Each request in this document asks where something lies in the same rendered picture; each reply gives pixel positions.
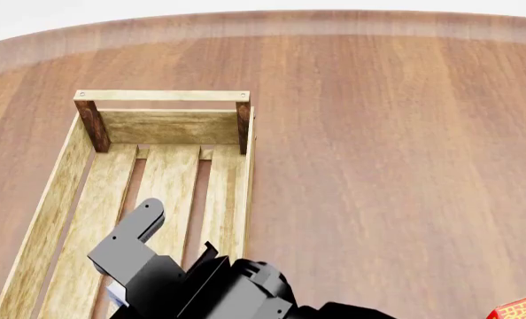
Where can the red printed box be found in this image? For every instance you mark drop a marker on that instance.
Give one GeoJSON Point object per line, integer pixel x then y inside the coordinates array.
{"type": "Point", "coordinates": [522, 310]}

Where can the white blue cream cheese box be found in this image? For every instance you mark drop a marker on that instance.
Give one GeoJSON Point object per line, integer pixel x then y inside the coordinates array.
{"type": "Point", "coordinates": [116, 295]}

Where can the wooden slatted crate tray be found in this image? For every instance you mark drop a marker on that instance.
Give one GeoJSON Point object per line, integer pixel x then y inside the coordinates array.
{"type": "Point", "coordinates": [170, 179]}

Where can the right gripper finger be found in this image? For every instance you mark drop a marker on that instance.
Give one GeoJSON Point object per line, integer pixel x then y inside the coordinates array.
{"type": "Point", "coordinates": [210, 272]}
{"type": "Point", "coordinates": [121, 252]}

